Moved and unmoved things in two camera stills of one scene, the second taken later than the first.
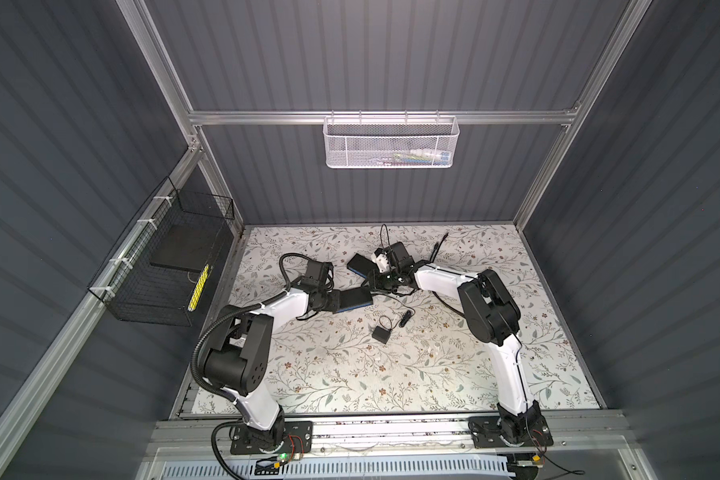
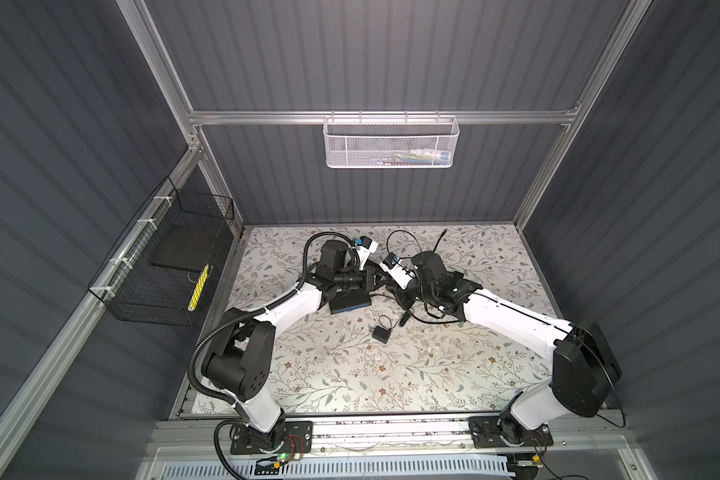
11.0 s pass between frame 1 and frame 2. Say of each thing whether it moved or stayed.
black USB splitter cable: moved
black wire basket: stayed
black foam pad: stayed
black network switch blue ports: stayed
